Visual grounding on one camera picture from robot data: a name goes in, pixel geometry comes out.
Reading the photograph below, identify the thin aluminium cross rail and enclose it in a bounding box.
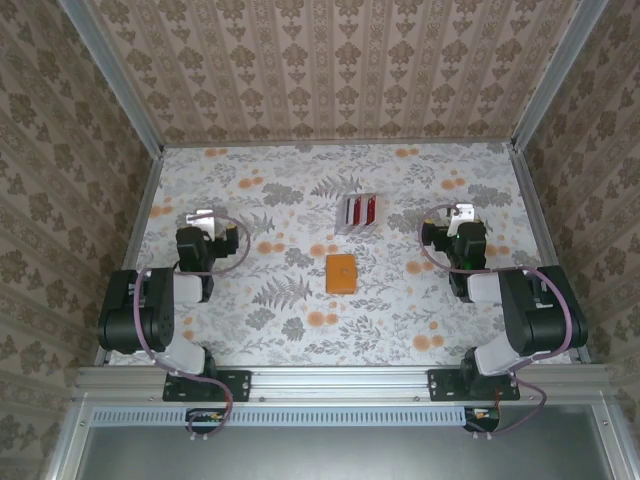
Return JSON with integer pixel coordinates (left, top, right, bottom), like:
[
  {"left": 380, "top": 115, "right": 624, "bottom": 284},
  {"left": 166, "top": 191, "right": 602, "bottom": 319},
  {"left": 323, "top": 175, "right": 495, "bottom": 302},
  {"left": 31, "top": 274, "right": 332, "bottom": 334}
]
[{"left": 162, "top": 141, "right": 516, "bottom": 150}]

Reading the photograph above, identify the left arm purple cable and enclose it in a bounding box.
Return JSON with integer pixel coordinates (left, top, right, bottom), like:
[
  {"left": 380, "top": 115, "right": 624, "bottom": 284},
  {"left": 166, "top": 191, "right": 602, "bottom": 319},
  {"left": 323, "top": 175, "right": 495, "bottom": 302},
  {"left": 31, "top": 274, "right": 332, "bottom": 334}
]
[{"left": 134, "top": 212, "right": 251, "bottom": 444}]

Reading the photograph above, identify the orange leather card holder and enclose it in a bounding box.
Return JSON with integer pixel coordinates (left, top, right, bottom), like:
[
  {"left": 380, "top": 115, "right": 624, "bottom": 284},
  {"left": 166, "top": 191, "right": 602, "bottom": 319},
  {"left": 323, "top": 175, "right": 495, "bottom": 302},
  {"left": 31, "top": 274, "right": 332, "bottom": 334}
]
[{"left": 324, "top": 253, "right": 358, "bottom": 295}]

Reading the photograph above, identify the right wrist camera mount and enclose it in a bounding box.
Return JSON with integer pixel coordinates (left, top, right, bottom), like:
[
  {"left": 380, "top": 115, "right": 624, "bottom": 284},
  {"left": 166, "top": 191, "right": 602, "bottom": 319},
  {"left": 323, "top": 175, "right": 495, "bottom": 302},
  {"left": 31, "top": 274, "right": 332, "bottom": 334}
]
[{"left": 448, "top": 202, "right": 476, "bottom": 226}]

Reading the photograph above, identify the slotted grey cable duct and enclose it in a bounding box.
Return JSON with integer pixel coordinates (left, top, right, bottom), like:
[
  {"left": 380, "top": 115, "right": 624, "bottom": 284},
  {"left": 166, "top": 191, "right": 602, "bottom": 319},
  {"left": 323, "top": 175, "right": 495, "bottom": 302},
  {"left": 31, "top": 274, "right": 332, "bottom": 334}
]
[{"left": 92, "top": 405, "right": 501, "bottom": 427}]

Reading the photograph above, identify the aluminium side rail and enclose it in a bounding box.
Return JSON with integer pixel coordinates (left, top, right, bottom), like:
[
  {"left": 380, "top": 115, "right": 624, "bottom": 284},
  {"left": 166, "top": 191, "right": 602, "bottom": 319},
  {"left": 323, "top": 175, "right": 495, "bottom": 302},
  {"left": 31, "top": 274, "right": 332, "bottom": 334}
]
[
  {"left": 93, "top": 147, "right": 166, "bottom": 366},
  {"left": 513, "top": 144, "right": 592, "bottom": 366}
]

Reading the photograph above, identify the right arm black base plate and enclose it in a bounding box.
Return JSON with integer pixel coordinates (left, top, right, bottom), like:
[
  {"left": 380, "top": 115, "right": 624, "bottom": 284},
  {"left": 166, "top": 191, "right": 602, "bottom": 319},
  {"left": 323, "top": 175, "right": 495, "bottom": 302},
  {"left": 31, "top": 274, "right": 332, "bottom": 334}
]
[{"left": 428, "top": 368, "right": 521, "bottom": 403}]

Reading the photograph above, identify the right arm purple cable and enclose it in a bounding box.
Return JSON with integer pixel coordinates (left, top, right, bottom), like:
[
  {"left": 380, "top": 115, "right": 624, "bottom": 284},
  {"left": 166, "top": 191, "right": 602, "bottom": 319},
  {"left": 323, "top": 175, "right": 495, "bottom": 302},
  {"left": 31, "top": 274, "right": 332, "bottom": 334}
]
[{"left": 417, "top": 203, "right": 575, "bottom": 442}]

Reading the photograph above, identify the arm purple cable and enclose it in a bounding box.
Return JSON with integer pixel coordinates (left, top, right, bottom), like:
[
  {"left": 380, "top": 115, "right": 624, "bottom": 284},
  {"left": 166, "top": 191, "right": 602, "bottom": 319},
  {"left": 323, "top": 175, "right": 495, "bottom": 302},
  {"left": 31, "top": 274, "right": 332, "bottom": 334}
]
[
  {"left": 417, "top": 203, "right": 575, "bottom": 442},
  {"left": 134, "top": 212, "right": 251, "bottom": 444}
]

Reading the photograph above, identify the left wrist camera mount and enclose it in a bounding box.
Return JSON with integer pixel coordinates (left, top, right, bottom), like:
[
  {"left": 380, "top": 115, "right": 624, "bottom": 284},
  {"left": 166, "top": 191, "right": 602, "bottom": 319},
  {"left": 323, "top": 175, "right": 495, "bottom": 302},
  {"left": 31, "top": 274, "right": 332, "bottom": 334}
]
[{"left": 185, "top": 209, "right": 220, "bottom": 237}]

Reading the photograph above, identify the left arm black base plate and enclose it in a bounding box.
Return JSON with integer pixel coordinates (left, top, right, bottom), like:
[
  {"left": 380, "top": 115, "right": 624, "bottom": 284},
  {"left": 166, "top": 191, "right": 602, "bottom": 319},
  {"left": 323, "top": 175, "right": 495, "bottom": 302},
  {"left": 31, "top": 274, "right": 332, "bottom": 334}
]
[{"left": 162, "top": 368, "right": 252, "bottom": 403}]

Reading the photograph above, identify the clear acrylic card stand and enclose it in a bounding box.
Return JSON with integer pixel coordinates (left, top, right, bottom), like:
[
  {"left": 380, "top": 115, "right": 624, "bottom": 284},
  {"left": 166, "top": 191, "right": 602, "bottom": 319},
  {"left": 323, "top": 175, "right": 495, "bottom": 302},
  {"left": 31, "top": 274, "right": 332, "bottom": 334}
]
[{"left": 335, "top": 192, "right": 381, "bottom": 237}]

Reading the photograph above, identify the aluminium frame post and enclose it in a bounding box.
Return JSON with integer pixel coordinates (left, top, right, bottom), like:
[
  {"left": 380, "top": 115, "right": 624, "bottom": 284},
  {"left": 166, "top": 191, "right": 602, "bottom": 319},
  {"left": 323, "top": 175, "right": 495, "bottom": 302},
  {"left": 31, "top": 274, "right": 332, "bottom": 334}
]
[
  {"left": 512, "top": 0, "right": 609, "bottom": 151},
  {"left": 62, "top": 0, "right": 166, "bottom": 154}
]

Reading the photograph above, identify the aluminium mounting beam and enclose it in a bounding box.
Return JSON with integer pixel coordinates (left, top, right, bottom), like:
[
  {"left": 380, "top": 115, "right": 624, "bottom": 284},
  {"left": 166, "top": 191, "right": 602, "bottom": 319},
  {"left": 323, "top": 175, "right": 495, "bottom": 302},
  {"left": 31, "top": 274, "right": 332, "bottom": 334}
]
[{"left": 74, "top": 364, "right": 615, "bottom": 402}]

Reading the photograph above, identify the floral table cover sheet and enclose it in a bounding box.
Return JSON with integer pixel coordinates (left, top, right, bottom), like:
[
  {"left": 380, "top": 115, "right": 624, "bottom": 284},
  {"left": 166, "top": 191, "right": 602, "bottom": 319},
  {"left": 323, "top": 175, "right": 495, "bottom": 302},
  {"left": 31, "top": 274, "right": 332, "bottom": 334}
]
[{"left": 108, "top": 144, "right": 574, "bottom": 367}]

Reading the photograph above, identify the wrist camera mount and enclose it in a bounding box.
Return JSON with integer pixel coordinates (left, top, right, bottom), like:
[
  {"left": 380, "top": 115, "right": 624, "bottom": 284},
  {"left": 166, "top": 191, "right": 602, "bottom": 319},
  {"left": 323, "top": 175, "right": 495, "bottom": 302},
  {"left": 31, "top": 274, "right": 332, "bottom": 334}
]
[
  {"left": 448, "top": 202, "right": 476, "bottom": 226},
  {"left": 185, "top": 209, "right": 220, "bottom": 237}
]

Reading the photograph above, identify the grey sheet metal panel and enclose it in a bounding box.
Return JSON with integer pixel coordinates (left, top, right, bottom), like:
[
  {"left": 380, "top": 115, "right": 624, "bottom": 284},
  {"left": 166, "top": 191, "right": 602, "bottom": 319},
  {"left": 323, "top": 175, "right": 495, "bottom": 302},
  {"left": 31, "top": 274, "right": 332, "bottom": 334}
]
[{"left": 74, "top": 424, "right": 617, "bottom": 480}]

